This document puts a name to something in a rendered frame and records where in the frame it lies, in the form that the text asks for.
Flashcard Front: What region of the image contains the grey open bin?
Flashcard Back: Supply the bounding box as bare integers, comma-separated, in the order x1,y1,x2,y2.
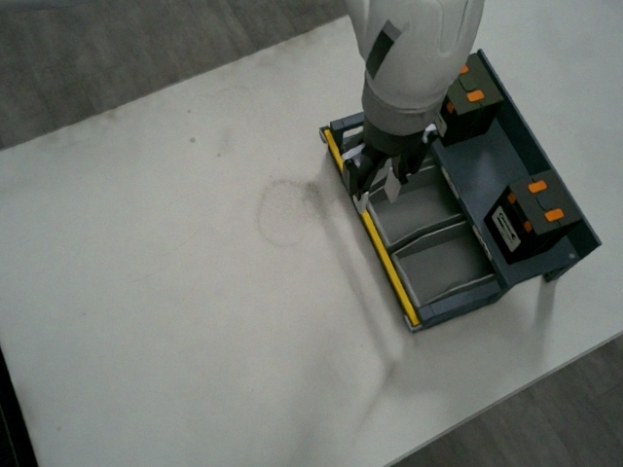
391,220,498,312
343,129,437,195
366,164,468,255

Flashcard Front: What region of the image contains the yellow bar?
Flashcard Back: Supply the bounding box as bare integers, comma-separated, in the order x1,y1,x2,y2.
324,129,420,327

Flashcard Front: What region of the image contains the dark green case with orange latches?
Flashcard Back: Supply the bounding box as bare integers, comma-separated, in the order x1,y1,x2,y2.
434,53,504,148

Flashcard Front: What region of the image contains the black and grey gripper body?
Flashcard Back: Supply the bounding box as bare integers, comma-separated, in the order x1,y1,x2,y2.
358,116,425,162

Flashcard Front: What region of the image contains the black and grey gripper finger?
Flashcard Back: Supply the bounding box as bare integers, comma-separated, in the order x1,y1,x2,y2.
339,143,391,214
384,123,440,203

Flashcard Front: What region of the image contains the dark grey tool case with orange latches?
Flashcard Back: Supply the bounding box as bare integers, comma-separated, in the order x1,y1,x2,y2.
484,168,584,265

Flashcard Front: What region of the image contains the dark grey bin rack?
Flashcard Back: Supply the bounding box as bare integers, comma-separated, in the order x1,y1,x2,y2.
319,48,602,334

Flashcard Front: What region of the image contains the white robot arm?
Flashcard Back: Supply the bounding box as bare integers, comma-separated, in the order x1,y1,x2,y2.
0,0,485,135

